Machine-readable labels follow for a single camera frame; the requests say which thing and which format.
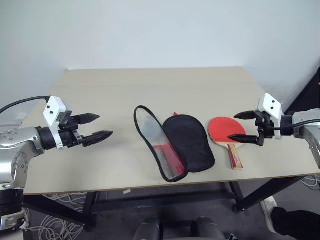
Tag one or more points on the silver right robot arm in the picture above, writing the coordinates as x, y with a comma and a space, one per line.
307, 125

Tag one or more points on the black partition panel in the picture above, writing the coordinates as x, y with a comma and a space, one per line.
306, 95

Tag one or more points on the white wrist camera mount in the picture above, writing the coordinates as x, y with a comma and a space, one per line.
53, 108
271, 105

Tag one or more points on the person's black trouser leg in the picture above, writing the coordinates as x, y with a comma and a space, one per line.
295, 221

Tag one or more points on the grey tape piece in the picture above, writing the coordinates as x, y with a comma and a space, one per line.
126, 192

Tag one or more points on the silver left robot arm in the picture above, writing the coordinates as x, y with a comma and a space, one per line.
22, 140

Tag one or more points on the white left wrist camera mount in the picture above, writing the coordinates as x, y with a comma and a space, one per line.
53, 108

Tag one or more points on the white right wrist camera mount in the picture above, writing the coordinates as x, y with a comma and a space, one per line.
271, 105

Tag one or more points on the red ping pong paddle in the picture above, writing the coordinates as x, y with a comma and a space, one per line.
222, 128

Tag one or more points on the person's white shoe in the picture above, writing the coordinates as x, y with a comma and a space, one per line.
268, 212

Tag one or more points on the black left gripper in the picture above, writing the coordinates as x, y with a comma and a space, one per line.
70, 137

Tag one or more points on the black metal table frame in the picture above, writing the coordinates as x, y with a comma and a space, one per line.
262, 197

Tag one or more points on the dark grey rounded shape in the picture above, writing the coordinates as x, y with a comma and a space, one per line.
208, 228
148, 228

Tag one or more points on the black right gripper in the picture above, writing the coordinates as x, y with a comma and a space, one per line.
265, 125

